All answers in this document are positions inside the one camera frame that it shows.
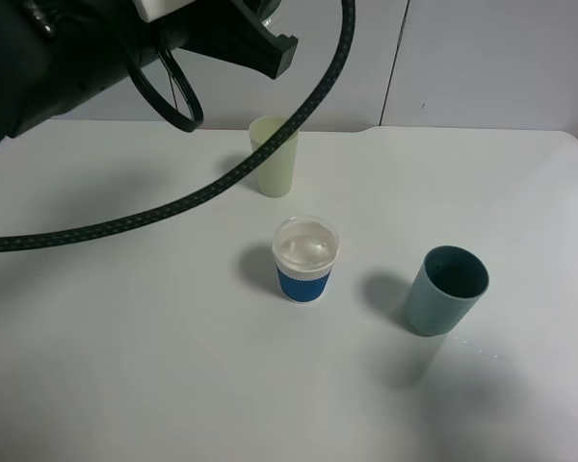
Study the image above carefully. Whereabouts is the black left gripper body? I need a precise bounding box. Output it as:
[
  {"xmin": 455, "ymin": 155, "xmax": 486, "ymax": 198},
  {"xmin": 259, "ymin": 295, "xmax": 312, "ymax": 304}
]
[{"xmin": 139, "ymin": 0, "xmax": 280, "ymax": 64}]

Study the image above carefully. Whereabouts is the white blue-sleeve paper cup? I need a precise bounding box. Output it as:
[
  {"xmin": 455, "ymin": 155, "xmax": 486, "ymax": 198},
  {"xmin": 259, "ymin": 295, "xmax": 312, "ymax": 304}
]
[{"xmin": 272, "ymin": 216, "xmax": 340, "ymax": 303}]

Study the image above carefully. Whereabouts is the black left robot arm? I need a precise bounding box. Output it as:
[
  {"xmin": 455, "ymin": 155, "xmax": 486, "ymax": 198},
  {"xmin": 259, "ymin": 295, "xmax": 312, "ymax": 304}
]
[{"xmin": 0, "ymin": 0, "xmax": 298, "ymax": 143}]

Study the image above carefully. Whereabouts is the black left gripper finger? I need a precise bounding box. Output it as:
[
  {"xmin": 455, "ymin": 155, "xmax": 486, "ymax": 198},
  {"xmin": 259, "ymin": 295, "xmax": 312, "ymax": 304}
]
[{"xmin": 230, "ymin": 0, "xmax": 298, "ymax": 79}]

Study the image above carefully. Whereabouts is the pale green plastic cup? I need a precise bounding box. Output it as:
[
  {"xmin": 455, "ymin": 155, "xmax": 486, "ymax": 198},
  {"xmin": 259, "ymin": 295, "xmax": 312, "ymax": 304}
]
[{"xmin": 249, "ymin": 116, "xmax": 299, "ymax": 198}]

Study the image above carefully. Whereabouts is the black braided cable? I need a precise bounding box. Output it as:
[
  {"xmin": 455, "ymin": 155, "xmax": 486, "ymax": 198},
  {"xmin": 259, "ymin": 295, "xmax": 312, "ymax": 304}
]
[{"xmin": 0, "ymin": 0, "xmax": 356, "ymax": 256}]

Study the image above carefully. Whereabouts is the teal plastic cup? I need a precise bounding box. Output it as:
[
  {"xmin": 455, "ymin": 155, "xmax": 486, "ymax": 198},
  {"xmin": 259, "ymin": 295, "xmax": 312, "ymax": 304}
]
[{"xmin": 404, "ymin": 245, "xmax": 489, "ymax": 337}]

